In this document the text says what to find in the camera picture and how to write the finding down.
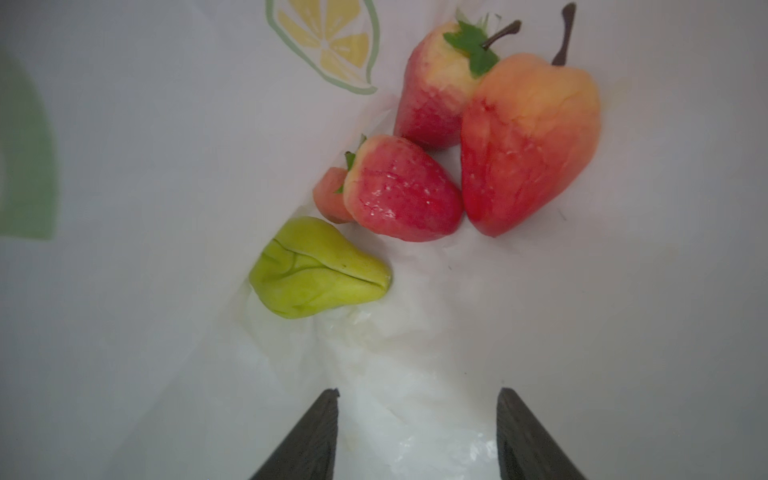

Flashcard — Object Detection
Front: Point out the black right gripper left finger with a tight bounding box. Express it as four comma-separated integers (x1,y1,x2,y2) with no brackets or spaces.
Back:
250,389,340,480

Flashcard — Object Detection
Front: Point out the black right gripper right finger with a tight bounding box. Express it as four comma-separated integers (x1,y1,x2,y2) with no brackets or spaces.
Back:
496,387,586,480

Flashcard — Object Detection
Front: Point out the green fake pear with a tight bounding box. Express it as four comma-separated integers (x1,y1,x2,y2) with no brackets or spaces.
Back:
248,216,392,319

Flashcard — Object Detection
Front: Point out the white lemon-print plastic bag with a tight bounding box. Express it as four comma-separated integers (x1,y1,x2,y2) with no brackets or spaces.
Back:
1,1,767,479

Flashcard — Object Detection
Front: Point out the large red fake apple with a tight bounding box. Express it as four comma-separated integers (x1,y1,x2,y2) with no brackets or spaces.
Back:
460,3,601,237

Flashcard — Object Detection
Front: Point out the small pink fake fruit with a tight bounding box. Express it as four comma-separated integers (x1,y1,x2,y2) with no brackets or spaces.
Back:
312,167,354,224

